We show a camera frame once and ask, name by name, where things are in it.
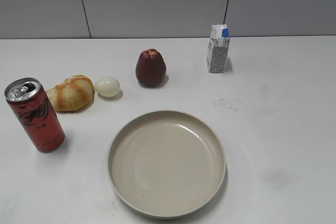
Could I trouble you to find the red cola can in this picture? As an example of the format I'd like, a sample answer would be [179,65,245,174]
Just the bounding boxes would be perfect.
[4,78,65,153]

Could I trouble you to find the beige round plate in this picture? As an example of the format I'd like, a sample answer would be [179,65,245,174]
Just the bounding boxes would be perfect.
[107,110,227,219]

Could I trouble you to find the dark red wax apple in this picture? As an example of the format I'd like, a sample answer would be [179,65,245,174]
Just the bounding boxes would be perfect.
[135,48,166,87]

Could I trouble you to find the white egg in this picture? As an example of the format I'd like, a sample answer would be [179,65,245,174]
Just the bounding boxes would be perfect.
[94,76,120,97]

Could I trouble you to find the small white milk carton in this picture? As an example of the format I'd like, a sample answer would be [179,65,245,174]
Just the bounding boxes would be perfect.
[206,24,230,73]

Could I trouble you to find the striped bread roll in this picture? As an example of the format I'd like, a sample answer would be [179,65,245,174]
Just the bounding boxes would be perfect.
[46,75,94,112]

